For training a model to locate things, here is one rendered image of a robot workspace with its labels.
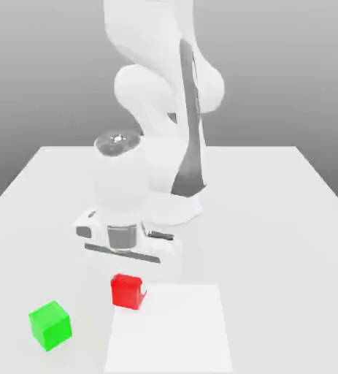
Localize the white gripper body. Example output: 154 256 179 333
82 241 185 282

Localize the small red cube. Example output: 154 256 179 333
110 273 148 311

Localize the small green cube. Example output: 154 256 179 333
28 299 73 352

